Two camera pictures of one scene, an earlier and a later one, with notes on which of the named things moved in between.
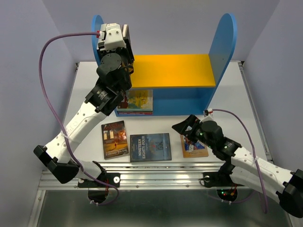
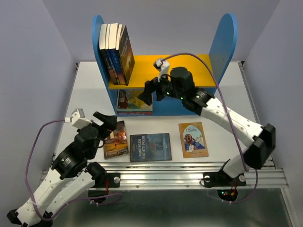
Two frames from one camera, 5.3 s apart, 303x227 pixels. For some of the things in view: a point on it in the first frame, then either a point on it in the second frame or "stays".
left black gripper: x=125 y=52 to x=111 y=123
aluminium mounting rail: x=149 y=176 stays
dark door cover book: x=114 y=140 stays
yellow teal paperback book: x=137 y=100 stays
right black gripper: x=191 y=120 to x=149 y=88
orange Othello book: x=191 y=149 stays
